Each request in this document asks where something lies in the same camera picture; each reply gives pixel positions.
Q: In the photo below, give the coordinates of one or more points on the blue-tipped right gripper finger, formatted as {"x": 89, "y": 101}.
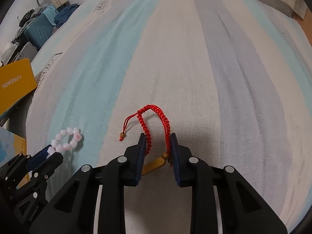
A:
{"x": 26, "y": 162}

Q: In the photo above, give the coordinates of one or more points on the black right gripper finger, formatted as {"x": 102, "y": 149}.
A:
{"x": 39, "y": 175}

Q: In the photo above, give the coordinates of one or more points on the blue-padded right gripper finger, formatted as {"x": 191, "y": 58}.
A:
{"x": 93, "y": 198}
{"x": 221, "y": 197}

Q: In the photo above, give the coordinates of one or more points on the red cord bracelet gold charm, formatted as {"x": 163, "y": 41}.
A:
{"x": 156, "y": 128}

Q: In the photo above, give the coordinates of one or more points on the white cardboard box blue trim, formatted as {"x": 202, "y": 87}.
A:
{"x": 17, "y": 81}

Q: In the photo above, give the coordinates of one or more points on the grey suitcase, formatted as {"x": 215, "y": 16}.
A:
{"x": 28, "y": 51}

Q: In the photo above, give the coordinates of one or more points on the teal suitcase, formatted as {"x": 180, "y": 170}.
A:
{"x": 38, "y": 31}

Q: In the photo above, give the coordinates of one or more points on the striped bed sheet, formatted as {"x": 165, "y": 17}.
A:
{"x": 232, "y": 76}

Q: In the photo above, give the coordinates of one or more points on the black bag on suitcase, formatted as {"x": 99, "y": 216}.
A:
{"x": 26, "y": 17}

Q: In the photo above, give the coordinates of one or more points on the dark blue clothes pile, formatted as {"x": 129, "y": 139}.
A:
{"x": 63, "y": 16}

